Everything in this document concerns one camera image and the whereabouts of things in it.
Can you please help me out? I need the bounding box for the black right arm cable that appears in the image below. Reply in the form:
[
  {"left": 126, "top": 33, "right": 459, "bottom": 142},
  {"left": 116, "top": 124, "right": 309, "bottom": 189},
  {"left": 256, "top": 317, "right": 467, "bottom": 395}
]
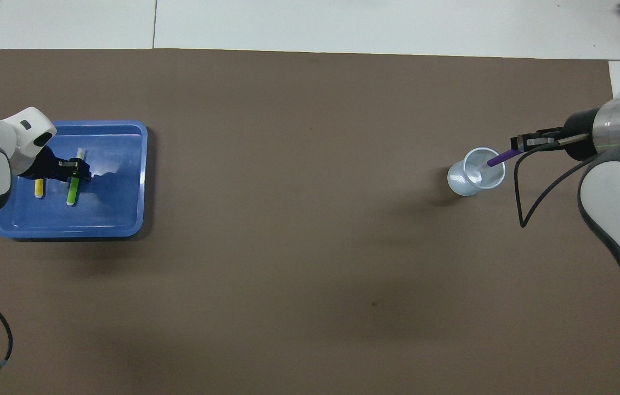
[{"left": 514, "top": 133, "right": 591, "bottom": 229}]

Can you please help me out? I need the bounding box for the blue plastic tray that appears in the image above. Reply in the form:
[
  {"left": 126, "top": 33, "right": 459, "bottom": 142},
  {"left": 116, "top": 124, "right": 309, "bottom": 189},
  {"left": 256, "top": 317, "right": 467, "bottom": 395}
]
[{"left": 0, "top": 120, "right": 149, "bottom": 240}]

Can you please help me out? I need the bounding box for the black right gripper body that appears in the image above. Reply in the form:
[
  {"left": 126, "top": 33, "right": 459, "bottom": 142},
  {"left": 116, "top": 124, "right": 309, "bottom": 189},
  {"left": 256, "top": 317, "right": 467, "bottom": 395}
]
[{"left": 562, "top": 108, "right": 598, "bottom": 162}]

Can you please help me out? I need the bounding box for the green marker pen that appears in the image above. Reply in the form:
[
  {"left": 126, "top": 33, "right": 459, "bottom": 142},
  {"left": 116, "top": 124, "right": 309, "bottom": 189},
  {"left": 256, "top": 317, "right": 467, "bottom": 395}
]
[{"left": 66, "top": 148, "right": 87, "bottom": 207}]

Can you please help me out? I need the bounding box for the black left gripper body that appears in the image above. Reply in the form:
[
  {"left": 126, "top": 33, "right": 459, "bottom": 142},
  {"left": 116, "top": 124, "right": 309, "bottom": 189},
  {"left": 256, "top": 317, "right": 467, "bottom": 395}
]
[{"left": 17, "top": 146, "right": 62, "bottom": 180}]

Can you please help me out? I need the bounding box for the brown table mat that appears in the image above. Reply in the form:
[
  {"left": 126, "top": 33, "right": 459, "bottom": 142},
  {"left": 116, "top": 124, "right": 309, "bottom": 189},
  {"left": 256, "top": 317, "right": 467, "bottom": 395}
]
[{"left": 0, "top": 48, "right": 620, "bottom": 395}]

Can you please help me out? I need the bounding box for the purple marker pen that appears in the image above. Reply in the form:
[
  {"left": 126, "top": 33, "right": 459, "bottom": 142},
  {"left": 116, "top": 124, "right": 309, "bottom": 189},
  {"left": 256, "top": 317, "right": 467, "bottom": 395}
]
[{"left": 487, "top": 149, "right": 522, "bottom": 167}]

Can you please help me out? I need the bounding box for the translucent plastic cup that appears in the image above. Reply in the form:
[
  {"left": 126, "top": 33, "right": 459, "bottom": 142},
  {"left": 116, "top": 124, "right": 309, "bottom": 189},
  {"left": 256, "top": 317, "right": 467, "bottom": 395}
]
[{"left": 447, "top": 147, "right": 506, "bottom": 197}]

